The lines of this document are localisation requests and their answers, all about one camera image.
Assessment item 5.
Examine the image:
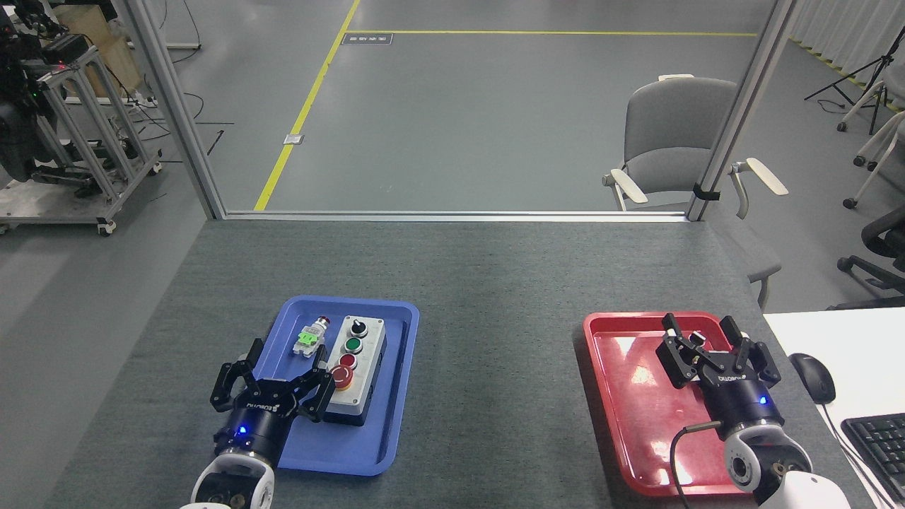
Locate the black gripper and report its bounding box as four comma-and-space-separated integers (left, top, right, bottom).
209, 338, 337, 462
655, 313, 786, 440

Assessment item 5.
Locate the grey control box with buttons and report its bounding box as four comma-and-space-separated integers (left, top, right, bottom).
322, 315, 388, 427

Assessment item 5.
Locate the brown cardboard box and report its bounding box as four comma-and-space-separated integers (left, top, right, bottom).
53, 4, 142, 100

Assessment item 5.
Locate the red plastic tray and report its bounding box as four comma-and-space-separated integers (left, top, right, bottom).
583, 312, 761, 497

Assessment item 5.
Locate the black computer mouse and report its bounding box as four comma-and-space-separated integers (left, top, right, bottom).
788, 352, 836, 405

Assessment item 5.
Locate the blue plastic tray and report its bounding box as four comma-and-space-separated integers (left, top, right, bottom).
251, 295, 421, 476

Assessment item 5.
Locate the white desk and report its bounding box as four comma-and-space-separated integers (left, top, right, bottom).
762, 307, 905, 509

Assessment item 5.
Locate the black keyboard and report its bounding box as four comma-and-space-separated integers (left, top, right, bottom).
840, 414, 905, 506

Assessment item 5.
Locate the black office chair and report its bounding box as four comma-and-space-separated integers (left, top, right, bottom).
827, 205, 905, 312

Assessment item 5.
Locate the grey chair with white armrests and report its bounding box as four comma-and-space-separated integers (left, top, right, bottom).
602, 74, 790, 312

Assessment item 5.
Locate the white chair base with wheels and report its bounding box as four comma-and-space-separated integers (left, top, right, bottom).
843, 112, 905, 210
836, 78, 893, 133

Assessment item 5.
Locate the black tripod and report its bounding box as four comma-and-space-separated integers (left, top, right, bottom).
804, 27, 905, 114

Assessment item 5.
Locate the white curtain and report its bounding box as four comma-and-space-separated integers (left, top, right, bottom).
788, 0, 905, 89

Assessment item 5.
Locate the small white green switch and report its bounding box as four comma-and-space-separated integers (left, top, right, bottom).
292, 317, 333, 358

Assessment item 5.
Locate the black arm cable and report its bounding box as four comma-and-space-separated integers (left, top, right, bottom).
668, 421, 725, 509

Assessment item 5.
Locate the black mouse cable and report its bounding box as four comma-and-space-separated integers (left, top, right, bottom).
820, 403, 899, 509

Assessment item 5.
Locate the silver aluminium post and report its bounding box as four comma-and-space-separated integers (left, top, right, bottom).
686, 0, 798, 222
126, 0, 227, 220

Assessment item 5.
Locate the aluminium frame cart on wheels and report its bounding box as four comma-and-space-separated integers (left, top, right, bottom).
0, 0, 163, 238

